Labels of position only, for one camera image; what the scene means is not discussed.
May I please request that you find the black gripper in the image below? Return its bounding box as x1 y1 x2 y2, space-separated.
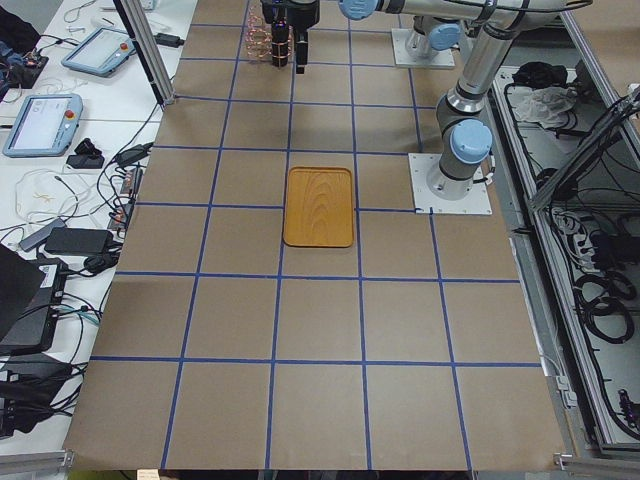
260 0 320 75

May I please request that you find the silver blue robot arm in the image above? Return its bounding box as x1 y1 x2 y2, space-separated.
427 1 569 201
262 1 590 79

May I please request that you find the wooden tray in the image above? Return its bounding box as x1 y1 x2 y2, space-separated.
283 166 355 248

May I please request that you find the black power adapter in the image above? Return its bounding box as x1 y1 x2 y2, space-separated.
154 33 185 48

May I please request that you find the blue teach pendant far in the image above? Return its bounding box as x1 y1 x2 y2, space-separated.
61 27 136 77

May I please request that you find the blue teach pendant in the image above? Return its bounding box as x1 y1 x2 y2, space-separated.
61 27 136 77
2 93 83 158

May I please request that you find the black webcam device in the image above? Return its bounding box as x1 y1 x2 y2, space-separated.
66 138 105 170

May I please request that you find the blue teach pendant near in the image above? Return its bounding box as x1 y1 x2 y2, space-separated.
2 93 83 158

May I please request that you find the black power brick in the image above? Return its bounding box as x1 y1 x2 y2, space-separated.
44 227 113 256

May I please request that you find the black laptop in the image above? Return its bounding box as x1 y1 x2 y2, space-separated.
1 246 67 356

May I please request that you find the copper wire wine basket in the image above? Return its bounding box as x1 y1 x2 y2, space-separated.
244 9 292 65

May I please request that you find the aluminium frame post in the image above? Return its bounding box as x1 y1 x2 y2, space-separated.
113 0 175 108

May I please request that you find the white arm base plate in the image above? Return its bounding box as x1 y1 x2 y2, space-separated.
408 153 492 216
391 26 460 69

